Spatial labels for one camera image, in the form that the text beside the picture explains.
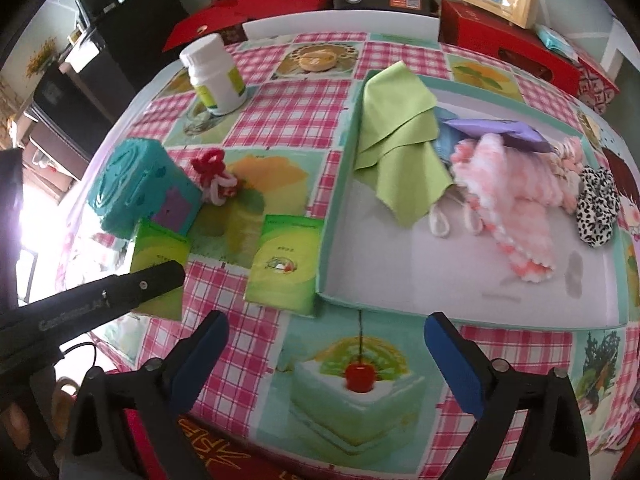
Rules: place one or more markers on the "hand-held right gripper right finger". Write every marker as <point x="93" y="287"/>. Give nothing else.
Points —
<point x="455" y="365"/>

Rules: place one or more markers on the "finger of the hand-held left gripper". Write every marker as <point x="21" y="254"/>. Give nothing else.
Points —
<point x="145" y="282"/>

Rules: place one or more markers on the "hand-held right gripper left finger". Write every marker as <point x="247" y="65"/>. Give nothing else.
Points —
<point x="200" y="360"/>

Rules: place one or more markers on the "white tray teal rim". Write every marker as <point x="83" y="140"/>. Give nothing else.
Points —
<point x="400" y="270"/>

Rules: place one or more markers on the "pink white fluffy towel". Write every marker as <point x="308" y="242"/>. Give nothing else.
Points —
<point x="505" y="185"/>

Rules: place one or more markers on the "leopard print scrunchie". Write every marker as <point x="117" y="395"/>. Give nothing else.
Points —
<point x="595" y="205"/>

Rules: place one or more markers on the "light blue cloth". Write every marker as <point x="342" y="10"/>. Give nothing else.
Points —
<point x="445" y="145"/>

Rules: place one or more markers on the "pale pink scrunchie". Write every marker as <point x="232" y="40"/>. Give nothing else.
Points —
<point x="567" y="160"/>

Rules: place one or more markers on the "purple packet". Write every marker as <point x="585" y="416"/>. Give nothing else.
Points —
<point x="500" y="130"/>

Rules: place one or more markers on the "green cloth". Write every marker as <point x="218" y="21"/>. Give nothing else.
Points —
<point x="400" y="125"/>

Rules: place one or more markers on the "person's left hand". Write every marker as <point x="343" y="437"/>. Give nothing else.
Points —
<point x="12" y="422"/>

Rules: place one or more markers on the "green packet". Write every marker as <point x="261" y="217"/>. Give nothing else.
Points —
<point x="285" y="265"/>
<point x="160" y="260"/>

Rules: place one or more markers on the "red box gold print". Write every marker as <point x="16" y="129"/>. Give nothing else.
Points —
<point x="200" y="452"/>

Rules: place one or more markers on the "teal box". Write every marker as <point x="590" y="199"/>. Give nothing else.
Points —
<point x="135" y="185"/>

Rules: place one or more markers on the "red pink flower knot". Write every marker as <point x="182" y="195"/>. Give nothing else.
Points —
<point x="215" y="175"/>

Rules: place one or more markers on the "low black box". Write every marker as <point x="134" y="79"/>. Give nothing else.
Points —
<point x="85" y="90"/>

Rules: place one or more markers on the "white plastic bottle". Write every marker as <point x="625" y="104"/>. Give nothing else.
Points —
<point x="212" y="75"/>

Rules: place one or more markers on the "beige curtain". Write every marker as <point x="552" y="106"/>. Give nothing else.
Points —
<point x="10" y="97"/>

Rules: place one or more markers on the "tall black cabinet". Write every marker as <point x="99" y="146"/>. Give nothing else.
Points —
<point x="145" y="35"/>

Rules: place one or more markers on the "yellow flowers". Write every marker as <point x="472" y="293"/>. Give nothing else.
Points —
<point x="42" y="55"/>

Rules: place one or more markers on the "brown patterned box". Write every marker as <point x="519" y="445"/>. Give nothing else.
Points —
<point x="232" y="35"/>

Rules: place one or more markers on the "red flat box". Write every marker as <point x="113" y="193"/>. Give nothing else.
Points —
<point x="270" y="0"/>

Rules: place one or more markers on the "red cardboard box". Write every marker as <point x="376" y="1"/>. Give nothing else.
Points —
<point x="505" y="45"/>

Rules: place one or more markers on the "light blue pack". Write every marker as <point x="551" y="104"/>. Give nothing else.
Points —
<point x="555" y="42"/>

